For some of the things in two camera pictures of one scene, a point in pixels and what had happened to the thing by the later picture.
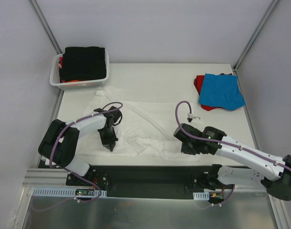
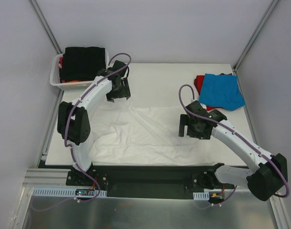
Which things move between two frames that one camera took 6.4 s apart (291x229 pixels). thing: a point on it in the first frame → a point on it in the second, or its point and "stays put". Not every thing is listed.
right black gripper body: [187, 148] → [189, 126]
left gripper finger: [110, 147] → [112, 99]
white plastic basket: [55, 76] stays put
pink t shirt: [60, 64] stays put
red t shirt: [198, 82] stays put
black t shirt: [83, 63] stays put
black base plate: [150, 182] stays put
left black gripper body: [109, 139] → [120, 94]
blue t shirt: [223, 91] stays put
